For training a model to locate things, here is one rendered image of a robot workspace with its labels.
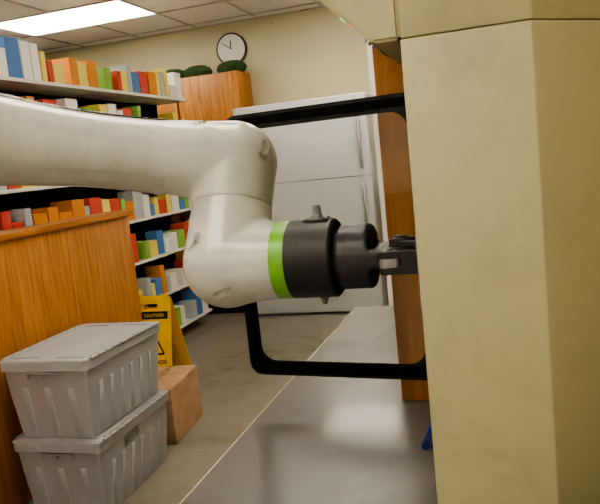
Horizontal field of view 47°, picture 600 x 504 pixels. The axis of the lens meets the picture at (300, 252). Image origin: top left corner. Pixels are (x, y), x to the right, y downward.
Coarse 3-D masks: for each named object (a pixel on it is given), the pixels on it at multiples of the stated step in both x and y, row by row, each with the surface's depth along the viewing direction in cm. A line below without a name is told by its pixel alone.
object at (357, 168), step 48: (288, 144) 99; (336, 144) 96; (384, 144) 94; (288, 192) 100; (336, 192) 97; (384, 192) 95; (384, 240) 96; (384, 288) 97; (288, 336) 104; (336, 336) 101; (384, 336) 98
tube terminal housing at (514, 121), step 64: (448, 0) 59; (512, 0) 57; (576, 0) 60; (448, 64) 60; (512, 64) 58; (576, 64) 60; (448, 128) 60; (512, 128) 59; (576, 128) 61; (448, 192) 61; (512, 192) 60; (576, 192) 61; (448, 256) 62; (512, 256) 61; (576, 256) 62; (448, 320) 63; (512, 320) 61; (576, 320) 62; (448, 384) 64; (512, 384) 62; (576, 384) 63; (448, 448) 65; (512, 448) 63; (576, 448) 63
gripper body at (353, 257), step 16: (352, 224) 78; (368, 224) 78; (352, 240) 76; (368, 240) 76; (336, 256) 76; (352, 256) 75; (368, 256) 75; (352, 272) 76; (368, 272) 75; (352, 288) 78
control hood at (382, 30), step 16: (320, 0) 62; (336, 0) 61; (352, 0) 61; (368, 0) 61; (384, 0) 60; (352, 16) 61; (368, 16) 61; (384, 16) 60; (368, 32) 61; (384, 32) 61; (384, 48) 65; (400, 48) 66
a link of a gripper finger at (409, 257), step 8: (384, 256) 71; (392, 256) 71; (400, 256) 71; (408, 256) 70; (416, 256) 70; (408, 264) 71; (416, 264) 70; (384, 272) 71; (392, 272) 71; (400, 272) 71; (408, 272) 71; (416, 272) 70
